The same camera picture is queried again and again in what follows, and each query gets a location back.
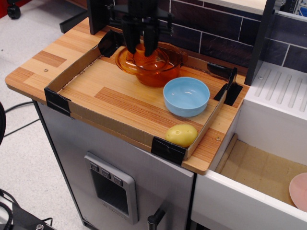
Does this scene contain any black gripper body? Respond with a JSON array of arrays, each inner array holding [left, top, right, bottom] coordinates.
[[108, 0, 174, 35]]

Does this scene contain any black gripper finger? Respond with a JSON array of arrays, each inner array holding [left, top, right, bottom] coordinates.
[[143, 21, 159, 57], [122, 20, 139, 54]]

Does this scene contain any orange transparent pot lid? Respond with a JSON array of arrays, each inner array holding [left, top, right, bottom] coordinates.
[[115, 42, 188, 75]]

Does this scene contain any orange transparent pot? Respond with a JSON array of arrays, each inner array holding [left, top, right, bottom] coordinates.
[[130, 42, 188, 88]]

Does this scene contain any light blue bowl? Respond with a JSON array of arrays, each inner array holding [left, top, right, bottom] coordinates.
[[163, 77, 210, 117]]

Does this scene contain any yellow plastic potato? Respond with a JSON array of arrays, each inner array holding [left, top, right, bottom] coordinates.
[[165, 124, 198, 148]]

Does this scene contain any cardboard fence with black tape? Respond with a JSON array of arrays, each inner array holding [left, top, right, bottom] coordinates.
[[45, 30, 248, 174]]

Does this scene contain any black chair caster wheel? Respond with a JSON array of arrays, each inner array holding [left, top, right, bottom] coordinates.
[[7, 0, 21, 20]]

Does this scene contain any grey toy oven cabinet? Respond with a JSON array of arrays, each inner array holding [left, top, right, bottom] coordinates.
[[35, 103, 194, 230]]

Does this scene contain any white toy sink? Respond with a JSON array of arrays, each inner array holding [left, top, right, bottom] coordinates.
[[191, 62, 307, 230]]

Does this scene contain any pink plate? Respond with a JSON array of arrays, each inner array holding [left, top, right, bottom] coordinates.
[[289, 172, 307, 212]]

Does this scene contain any black upright post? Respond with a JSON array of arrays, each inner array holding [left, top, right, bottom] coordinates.
[[87, 0, 114, 35]]

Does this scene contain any black right shelf post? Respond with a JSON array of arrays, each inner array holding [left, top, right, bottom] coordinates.
[[244, 0, 276, 86]]

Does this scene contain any black floor cable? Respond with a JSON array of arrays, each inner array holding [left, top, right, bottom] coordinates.
[[3, 101, 40, 138]]

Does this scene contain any black oven door handle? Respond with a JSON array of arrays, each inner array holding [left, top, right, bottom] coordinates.
[[147, 208, 165, 230]]

